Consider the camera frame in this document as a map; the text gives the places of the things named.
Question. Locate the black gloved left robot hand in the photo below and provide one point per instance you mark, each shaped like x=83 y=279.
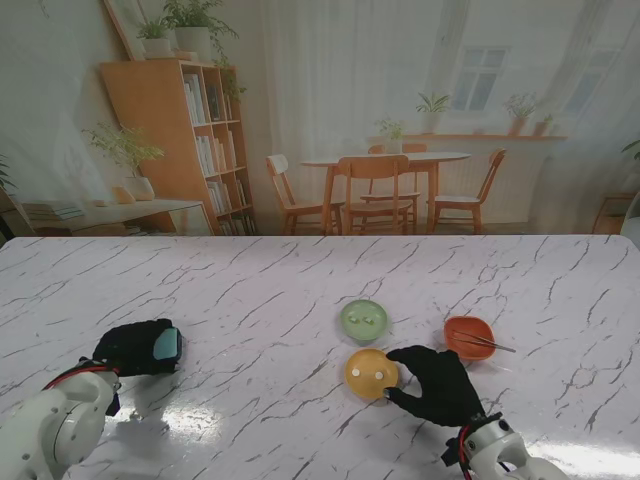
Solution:
x=127 y=350

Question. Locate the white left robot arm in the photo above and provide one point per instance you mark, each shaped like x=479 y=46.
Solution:
x=60 y=425

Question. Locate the green round dish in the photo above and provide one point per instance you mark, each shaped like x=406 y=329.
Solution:
x=350 y=331

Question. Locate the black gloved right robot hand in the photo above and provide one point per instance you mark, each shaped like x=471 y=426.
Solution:
x=445 y=385

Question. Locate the teal lidded pill box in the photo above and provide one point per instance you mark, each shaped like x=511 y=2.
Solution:
x=167 y=345

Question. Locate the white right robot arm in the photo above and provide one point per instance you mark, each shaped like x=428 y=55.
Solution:
x=500 y=442

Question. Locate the orange bowl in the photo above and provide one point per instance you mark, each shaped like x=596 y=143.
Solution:
x=460 y=331

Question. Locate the steel tweezers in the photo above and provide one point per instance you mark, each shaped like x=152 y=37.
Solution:
x=487 y=342

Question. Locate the yellow round dish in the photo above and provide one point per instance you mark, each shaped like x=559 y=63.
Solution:
x=367 y=386

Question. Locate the printed room scene backdrop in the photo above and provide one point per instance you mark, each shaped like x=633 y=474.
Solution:
x=320 y=75

